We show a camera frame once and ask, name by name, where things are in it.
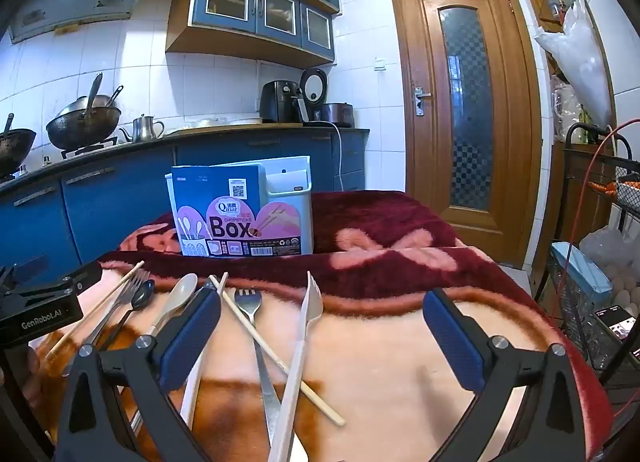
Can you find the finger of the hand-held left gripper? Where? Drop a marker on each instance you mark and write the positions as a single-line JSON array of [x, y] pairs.
[[85, 273], [27, 267]]

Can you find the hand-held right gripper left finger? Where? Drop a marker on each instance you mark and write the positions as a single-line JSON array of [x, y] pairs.
[[192, 337]]

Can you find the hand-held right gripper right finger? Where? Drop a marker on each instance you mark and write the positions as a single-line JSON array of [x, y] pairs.
[[452, 342]]

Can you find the wooden chopstick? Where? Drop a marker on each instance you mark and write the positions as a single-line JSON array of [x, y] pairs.
[[280, 364], [100, 305]]

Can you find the metal fork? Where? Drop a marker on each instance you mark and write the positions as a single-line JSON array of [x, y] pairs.
[[248, 304], [131, 288]]

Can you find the cream plastic fork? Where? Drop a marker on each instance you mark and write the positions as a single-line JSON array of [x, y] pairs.
[[302, 342]]

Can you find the light blue utensil box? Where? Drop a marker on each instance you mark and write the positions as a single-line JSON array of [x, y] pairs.
[[235, 212]]

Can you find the person's left hand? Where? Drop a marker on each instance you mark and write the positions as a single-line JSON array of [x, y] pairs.
[[31, 367]]

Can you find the cream plastic spoon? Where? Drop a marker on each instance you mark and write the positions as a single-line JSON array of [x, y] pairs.
[[182, 287]]

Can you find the dark metal spoon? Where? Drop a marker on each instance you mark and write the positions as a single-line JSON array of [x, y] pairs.
[[143, 292]]

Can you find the blue lower cabinets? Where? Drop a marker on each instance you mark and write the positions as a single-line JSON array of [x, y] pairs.
[[115, 202]]

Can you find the red and pink blanket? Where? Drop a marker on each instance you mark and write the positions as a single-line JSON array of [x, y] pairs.
[[380, 312]]

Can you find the small black wok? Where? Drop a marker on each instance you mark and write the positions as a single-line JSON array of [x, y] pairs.
[[15, 145]]

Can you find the gas stove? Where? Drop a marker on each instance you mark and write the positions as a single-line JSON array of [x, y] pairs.
[[90, 147]]

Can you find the large black wok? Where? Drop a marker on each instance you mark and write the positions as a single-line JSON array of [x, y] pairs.
[[80, 131]]

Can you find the dark kitchen countertop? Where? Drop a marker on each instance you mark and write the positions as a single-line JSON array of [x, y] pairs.
[[150, 141]]

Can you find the steel kettle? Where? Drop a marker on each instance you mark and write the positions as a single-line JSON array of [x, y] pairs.
[[145, 130]]

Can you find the smartphone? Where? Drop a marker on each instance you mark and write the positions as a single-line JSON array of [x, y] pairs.
[[617, 321]]

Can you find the metal ladle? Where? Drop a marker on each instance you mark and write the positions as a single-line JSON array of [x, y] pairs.
[[92, 95]]

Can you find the metal spatula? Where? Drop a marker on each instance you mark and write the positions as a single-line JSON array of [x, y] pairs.
[[114, 96]]

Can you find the pile of white eggs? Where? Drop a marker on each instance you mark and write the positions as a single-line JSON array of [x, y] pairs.
[[625, 287]]

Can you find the wooden door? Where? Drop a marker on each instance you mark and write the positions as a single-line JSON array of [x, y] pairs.
[[425, 152]]

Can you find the black air fryer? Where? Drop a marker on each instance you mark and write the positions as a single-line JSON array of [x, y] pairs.
[[280, 102]]

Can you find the black rice cooker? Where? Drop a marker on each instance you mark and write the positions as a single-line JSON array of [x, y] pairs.
[[337, 115]]

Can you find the white plastic bag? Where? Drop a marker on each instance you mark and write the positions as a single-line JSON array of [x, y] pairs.
[[582, 57]]

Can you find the white light switch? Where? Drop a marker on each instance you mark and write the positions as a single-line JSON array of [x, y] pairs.
[[380, 64]]

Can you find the glass-door wall cabinet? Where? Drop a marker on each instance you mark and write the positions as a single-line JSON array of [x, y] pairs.
[[257, 10]]

